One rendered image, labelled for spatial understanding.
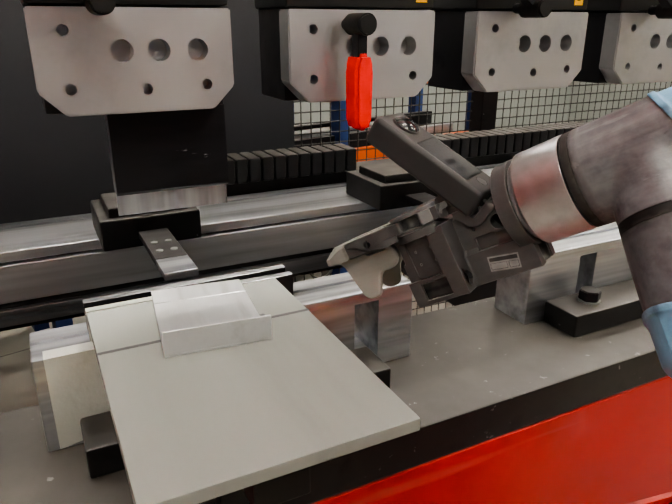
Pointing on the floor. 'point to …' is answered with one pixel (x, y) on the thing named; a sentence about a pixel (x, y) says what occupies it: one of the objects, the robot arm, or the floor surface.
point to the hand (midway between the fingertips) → (335, 252)
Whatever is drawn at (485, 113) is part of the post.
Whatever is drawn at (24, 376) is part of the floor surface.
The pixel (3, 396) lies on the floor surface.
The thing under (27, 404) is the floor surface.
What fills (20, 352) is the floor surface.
